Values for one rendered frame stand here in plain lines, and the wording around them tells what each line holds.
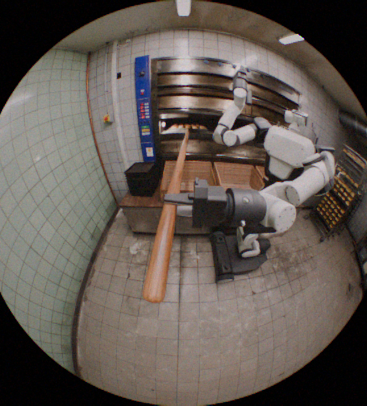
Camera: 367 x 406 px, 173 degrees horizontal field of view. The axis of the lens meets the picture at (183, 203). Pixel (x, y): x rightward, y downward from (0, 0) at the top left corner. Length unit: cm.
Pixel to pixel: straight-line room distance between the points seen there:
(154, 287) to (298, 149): 70
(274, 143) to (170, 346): 171
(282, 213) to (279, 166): 47
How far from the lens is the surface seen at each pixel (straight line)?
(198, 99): 144
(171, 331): 139
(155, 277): 17
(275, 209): 28
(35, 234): 129
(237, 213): 24
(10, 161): 123
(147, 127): 144
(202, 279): 141
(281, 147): 69
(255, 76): 175
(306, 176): 40
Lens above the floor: 136
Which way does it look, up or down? 41 degrees down
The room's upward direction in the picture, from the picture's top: straight up
